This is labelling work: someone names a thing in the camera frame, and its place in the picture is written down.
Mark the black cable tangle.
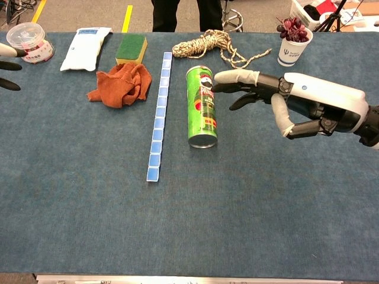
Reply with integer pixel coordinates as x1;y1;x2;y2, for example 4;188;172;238
0;0;38;25

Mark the blue felt table mat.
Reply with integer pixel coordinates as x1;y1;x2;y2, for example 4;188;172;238
0;31;379;281

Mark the clear plastic jar red label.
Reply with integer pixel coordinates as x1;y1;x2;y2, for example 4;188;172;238
6;22;56;64

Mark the white plastic packet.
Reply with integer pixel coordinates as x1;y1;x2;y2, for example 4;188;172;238
59;27;113;72

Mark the orange cloth rag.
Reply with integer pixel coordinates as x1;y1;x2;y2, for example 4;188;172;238
86;62;153;109

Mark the beige braided rope bundle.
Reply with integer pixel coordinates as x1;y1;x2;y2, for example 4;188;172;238
172;28;272;70

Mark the green yellow sponge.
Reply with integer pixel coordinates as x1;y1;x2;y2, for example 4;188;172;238
115;33;148;66

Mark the green Pringles can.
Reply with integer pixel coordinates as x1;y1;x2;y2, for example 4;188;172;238
185;65;219;149

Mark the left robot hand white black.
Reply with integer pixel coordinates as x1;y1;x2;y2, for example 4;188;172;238
0;43;28;92

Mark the chrome stool base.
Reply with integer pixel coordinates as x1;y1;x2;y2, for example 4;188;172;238
221;0;244;33

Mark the black tripod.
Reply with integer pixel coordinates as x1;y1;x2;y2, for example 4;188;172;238
317;0;349;33

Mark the brown cardboard box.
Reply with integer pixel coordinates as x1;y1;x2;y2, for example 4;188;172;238
342;1;379;17

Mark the white paper cup blue print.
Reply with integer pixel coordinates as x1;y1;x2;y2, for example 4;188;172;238
277;28;314;67

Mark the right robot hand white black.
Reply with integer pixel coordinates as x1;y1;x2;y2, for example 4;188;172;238
211;69;371;140

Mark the white printed paper bag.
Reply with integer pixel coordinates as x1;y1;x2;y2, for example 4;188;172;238
339;8;365;27

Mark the person in black trousers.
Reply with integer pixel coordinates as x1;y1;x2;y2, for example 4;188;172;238
150;0;224;33

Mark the white plastic basket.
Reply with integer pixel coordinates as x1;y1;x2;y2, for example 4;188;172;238
289;0;339;32

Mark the blue playing card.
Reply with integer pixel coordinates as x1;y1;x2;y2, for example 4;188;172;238
146;167;161;182
148;153;162;169

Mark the dark red grape bunch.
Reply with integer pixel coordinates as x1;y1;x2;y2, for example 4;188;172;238
276;17;310;43

